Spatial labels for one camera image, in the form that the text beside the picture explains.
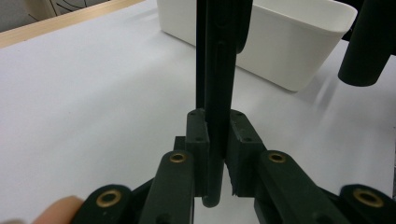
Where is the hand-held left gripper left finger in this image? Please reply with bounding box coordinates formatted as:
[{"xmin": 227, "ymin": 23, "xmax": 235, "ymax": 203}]
[{"xmin": 174, "ymin": 108, "xmax": 210, "ymax": 198}]

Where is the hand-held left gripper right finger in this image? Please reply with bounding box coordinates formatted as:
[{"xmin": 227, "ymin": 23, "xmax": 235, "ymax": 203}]
[{"xmin": 225, "ymin": 109, "xmax": 267, "ymax": 198}]

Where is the black phone case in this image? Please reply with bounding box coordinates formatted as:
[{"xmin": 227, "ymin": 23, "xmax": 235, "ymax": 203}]
[{"xmin": 195, "ymin": 0, "xmax": 254, "ymax": 209}]

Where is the white plastic storage bin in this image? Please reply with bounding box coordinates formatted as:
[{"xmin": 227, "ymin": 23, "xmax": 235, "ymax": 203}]
[{"xmin": 156, "ymin": 0, "xmax": 359, "ymax": 92}]

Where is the white table cover sheet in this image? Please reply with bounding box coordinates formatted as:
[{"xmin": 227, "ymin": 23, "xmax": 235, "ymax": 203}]
[{"xmin": 0, "ymin": 0, "xmax": 396, "ymax": 224}]

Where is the beige wooden shelf unit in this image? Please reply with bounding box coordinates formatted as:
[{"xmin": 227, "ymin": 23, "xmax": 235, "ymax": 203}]
[{"xmin": 21, "ymin": 0, "xmax": 64, "ymax": 21}]

